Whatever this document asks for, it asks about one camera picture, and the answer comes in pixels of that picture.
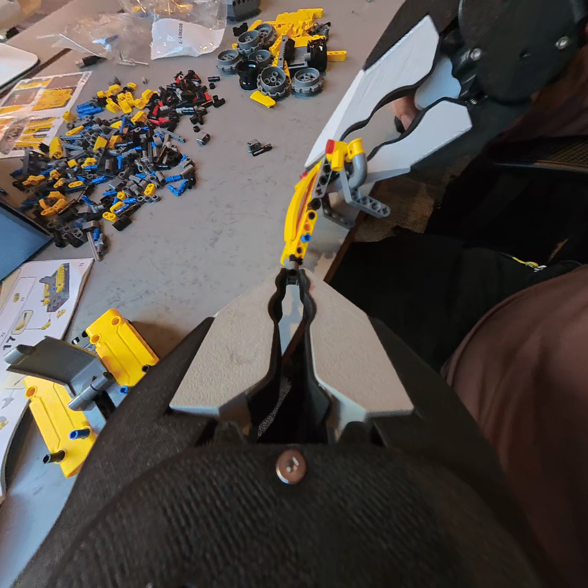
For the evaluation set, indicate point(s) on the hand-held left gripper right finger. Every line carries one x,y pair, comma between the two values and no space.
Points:
358,363

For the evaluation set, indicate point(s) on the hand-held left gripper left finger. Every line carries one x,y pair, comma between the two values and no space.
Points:
225,363

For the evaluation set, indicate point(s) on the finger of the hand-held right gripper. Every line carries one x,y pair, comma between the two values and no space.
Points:
390,78
436,128

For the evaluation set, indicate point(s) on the small grey black pin connector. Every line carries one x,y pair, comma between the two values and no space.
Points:
292,274

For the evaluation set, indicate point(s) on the yellow curved brick assembly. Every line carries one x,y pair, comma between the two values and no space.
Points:
301,206

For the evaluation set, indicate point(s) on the grey desk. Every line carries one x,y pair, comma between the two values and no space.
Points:
206,239

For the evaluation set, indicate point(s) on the person's right hand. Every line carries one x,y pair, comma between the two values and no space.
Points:
405,112

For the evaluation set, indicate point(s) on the yellow black brick block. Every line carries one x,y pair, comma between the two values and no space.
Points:
119,349

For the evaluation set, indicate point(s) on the heap of grey wheel hubs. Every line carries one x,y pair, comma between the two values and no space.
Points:
271,78

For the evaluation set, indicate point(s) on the yellow wedge panel piece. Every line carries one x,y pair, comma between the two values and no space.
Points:
262,99

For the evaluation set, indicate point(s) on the small grey connector piece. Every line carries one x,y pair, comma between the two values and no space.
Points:
252,147

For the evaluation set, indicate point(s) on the open instruction sheet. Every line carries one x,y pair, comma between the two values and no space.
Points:
50,294

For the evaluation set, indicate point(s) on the white labelled plastic bag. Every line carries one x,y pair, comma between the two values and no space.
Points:
183,41

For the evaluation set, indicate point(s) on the pile of small brick parts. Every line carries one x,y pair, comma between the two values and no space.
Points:
115,151

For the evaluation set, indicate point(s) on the grey cross axle piece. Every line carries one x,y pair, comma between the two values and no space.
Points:
133,59

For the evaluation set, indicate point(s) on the black long connector piece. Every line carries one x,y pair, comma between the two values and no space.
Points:
89,60

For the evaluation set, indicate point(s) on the empty clear plastic bag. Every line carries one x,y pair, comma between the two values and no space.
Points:
92,36

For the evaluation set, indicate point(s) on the yellow sticker sheet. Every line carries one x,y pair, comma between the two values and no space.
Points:
46,96

